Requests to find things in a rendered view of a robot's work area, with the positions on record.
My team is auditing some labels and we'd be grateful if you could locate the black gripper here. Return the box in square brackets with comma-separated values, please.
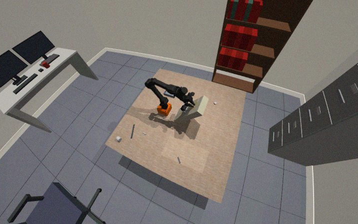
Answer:
[180, 92, 195, 111]

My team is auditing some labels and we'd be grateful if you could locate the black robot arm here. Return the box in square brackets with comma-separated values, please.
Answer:
[144, 78, 192, 109]

